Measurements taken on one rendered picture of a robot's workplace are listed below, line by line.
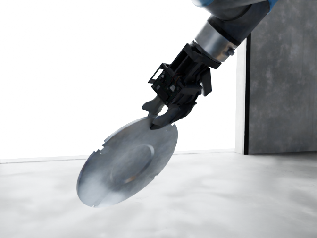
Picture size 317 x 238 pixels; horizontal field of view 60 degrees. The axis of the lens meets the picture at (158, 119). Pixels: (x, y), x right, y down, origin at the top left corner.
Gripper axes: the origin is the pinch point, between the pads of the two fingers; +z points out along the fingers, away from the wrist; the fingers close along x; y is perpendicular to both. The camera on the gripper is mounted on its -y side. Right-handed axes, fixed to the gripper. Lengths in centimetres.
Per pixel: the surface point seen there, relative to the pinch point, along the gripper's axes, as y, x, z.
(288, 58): -448, -98, -9
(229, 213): -150, 28, 87
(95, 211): -91, -33, 149
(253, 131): -399, -43, 104
